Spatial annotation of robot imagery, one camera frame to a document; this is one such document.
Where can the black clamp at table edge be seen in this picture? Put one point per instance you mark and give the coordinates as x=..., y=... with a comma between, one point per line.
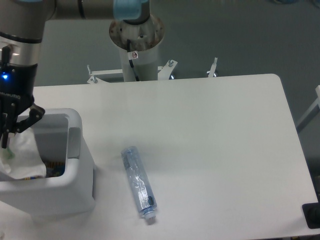
x=311, y=213

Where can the white frame at right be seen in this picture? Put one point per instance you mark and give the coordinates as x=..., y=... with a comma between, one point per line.
x=310, y=113

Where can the white plastic bag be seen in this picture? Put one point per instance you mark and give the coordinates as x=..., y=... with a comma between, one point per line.
x=21, y=159

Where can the white plastic trash can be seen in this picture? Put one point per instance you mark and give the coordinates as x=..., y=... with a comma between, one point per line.
x=68, y=187

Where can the colourful snack wrapper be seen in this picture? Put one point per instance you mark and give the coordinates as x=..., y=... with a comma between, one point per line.
x=53, y=169

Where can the white pedestal base frame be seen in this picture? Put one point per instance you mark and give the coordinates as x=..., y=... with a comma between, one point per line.
x=164, y=72

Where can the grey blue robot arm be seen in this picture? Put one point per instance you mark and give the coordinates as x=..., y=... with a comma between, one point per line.
x=22, y=25

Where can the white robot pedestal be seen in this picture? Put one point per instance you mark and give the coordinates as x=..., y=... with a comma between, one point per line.
x=138, y=47

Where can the crushed clear plastic bottle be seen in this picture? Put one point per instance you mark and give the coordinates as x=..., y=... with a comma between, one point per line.
x=140, y=186

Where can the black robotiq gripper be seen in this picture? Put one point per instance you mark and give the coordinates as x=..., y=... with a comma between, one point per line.
x=16, y=87

